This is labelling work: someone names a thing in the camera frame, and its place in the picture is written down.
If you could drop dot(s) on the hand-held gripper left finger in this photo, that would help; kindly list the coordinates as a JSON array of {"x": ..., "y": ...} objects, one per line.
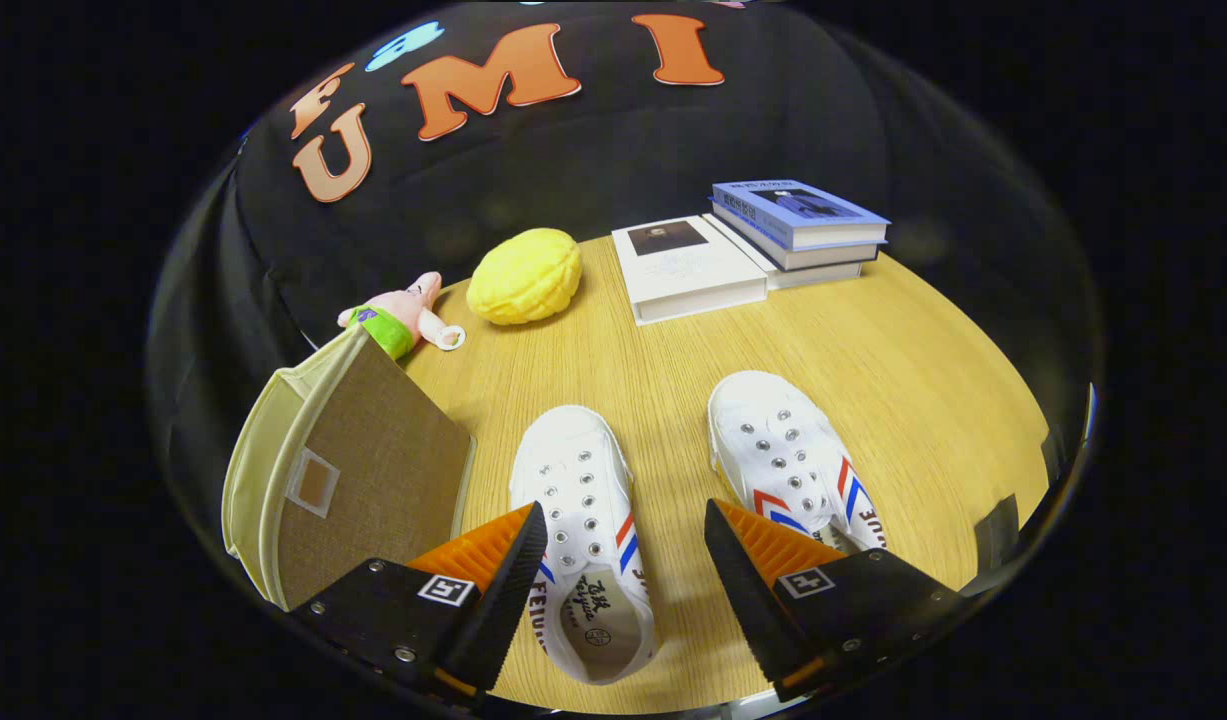
[{"x": 498, "y": 620}]

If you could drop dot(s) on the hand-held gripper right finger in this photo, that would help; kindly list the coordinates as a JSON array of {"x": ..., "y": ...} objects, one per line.
[{"x": 748, "y": 610}]

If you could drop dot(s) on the white canvas shoe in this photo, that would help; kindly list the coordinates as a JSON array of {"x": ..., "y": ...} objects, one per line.
[
  {"x": 773, "y": 430},
  {"x": 573, "y": 480}
]

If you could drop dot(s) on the brown fabric storage box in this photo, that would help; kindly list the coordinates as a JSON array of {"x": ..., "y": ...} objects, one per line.
[{"x": 373, "y": 460}]

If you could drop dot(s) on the pink starfish plush toy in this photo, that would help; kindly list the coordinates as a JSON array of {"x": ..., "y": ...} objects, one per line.
[{"x": 403, "y": 305}]

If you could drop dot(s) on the yellow bumpy soft toy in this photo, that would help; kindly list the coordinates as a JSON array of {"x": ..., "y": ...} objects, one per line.
[{"x": 523, "y": 275}]

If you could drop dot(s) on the white portrait cover book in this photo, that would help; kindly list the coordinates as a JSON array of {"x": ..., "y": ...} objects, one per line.
[{"x": 678, "y": 265}]

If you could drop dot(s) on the blue spine book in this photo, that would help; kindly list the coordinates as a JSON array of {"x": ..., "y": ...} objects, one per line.
[{"x": 823, "y": 258}]

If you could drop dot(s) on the blue cover book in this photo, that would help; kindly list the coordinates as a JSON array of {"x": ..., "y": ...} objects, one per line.
[{"x": 793, "y": 205}]

